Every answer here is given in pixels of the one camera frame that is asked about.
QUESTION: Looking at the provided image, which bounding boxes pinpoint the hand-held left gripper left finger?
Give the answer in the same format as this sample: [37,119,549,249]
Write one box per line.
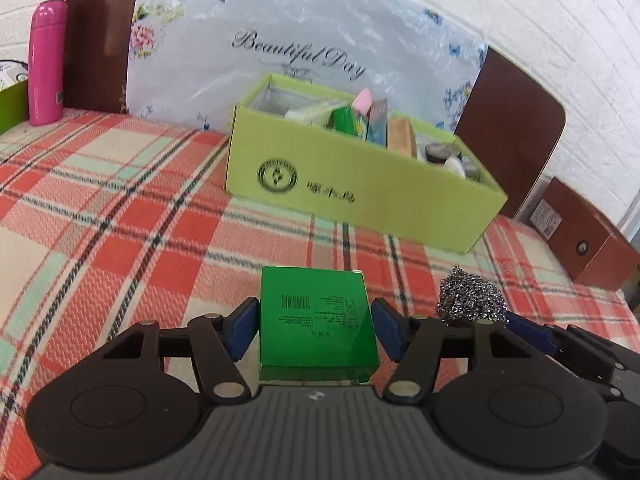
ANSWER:
[102,296,262,403]

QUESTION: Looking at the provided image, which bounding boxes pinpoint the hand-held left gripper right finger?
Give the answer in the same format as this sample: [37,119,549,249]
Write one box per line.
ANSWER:
[372,297,538,403]

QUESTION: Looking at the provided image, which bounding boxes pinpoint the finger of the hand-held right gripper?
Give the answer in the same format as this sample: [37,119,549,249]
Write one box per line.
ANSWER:
[567,324,640,368]
[507,314,621,386]

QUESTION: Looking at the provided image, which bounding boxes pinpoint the steel wool scourer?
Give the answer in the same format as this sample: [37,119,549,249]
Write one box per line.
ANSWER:
[436,265,507,328]

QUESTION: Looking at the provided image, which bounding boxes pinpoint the green packet box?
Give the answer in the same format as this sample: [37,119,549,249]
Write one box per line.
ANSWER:
[331,105,368,138]
[258,266,379,385]

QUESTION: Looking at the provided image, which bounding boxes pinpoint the light green cardboard box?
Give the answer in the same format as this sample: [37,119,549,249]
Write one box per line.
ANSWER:
[224,72,509,254]

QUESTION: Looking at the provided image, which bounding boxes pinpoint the small dark tin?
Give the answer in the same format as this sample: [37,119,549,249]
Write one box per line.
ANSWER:
[424,142,453,165]

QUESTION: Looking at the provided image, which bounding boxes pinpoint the brown cardboard box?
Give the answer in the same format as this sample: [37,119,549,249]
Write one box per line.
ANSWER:
[529,176,633,292]

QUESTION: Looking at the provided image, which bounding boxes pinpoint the red plaid blanket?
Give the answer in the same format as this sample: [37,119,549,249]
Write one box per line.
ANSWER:
[0,107,640,461]

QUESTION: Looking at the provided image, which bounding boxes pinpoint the brown wooden headboard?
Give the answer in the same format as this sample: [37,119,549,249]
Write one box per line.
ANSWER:
[64,0,568,221]

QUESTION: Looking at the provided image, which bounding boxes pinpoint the floral printed plastic bag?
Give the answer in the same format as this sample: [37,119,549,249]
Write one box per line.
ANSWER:
[125,0,488,136]

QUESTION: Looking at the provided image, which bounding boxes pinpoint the green tray box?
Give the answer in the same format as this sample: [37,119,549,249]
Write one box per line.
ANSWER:
[0,80,30,136]

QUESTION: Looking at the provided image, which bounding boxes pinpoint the pink thermos bottle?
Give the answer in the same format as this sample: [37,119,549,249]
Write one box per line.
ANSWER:
[27,0,68,127]

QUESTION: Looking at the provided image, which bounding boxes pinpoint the white packet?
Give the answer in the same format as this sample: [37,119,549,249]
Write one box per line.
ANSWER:
[0,60,28,92]

